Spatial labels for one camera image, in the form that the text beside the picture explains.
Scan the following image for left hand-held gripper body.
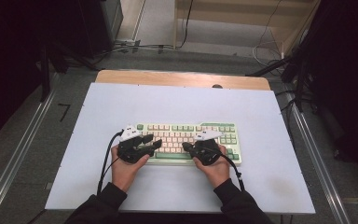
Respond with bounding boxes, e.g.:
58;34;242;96
117;124;155;164

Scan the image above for wooden shelf unit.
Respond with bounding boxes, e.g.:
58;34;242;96
172;0;323;58

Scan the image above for grey floor cables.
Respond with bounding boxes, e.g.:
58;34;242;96
97;39;175;60

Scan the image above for person's left hand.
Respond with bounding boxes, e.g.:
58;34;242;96
111;145;150;193

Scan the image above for aluminium floor rail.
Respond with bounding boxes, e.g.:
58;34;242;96
0;74;59;224
282;91;352;224

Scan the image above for white floor cable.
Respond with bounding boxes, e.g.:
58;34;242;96
251;39;286;68

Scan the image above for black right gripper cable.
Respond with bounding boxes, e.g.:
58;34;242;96
210;145;246;191

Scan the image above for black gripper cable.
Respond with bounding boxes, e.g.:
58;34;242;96
96;130;125;196
210;145;246;191

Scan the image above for black metal stand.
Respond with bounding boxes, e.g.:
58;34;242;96
37;41;69;103

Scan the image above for white table board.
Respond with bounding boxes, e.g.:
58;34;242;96
45;82;316;216

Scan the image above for black cabinet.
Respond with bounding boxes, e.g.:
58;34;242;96
76;0;124;59

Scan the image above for person's right hand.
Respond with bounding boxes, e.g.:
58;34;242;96
193;145;231;189

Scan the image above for green and cream keyboard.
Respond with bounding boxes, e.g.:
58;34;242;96
135;121;242;166

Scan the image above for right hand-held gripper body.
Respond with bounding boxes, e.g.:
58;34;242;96
194;129;225;166

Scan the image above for dark curtain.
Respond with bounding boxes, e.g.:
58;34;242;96
304;0;358;188
0;0;82;148

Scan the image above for wooden table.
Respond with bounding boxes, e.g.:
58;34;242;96
95;69;271;91

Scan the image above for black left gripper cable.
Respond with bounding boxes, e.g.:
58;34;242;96
96;130;125;196

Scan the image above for black hanging cable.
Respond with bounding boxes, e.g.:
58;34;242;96
178;0;196;49

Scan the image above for black tripod stand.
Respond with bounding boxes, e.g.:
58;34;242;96
245;46;313;114

